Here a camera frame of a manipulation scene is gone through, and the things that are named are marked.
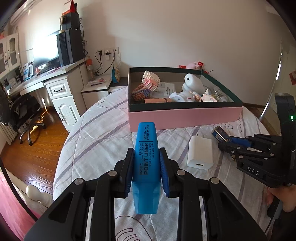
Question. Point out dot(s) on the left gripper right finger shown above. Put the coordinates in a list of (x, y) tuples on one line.
[(170, 181)]

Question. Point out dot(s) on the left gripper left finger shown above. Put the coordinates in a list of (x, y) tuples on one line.
[(123, 180)]

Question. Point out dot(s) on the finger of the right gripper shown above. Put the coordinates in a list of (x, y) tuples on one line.
[(258, 140), (256, 151)]

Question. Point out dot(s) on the blue rectangular small box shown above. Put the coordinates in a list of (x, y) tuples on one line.
[(221, 135)]

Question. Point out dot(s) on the blue highlighter marker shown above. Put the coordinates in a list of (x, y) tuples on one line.
[(146, 180)]

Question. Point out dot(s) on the white USB charger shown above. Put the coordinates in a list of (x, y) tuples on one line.
[(200, 153)]

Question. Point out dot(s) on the person's right hand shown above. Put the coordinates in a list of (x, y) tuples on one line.
[(286, 194)]

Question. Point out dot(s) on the pink storage box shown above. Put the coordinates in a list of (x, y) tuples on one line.
[(179, 114)]

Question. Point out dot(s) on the white figurine toy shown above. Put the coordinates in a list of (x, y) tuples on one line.
[(192, 90)]

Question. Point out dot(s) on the white low TV cabinet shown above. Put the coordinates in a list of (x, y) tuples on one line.
[(92, 94)]

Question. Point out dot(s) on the pink plush toy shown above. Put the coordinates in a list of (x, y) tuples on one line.
[(195, 65)]

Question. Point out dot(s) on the pastel puzzle cube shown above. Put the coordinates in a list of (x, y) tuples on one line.
[(150, 82)]

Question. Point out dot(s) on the snack bag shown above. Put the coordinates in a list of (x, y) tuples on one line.
[(115, 75)]

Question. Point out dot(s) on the white desk with drawers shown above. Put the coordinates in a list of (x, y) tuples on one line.
[(64, 87)]

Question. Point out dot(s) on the pink bed sheet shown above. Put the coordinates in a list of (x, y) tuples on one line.
[(18, 220)]

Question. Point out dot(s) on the black office chair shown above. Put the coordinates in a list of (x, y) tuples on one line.
[(21, 114)]

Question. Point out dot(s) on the computer monitor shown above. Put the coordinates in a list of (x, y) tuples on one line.
[(45, 60)]

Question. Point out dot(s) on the black computer tower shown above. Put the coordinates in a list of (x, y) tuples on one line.
[(70, 48)]

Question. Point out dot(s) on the black speaker box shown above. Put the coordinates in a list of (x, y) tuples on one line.
[(70, 21)]

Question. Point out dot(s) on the white glass-door cabinet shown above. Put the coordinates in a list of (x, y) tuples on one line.
[(10, 59)]

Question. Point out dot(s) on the wall power outlets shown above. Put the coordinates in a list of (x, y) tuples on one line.
[(109, 53)]

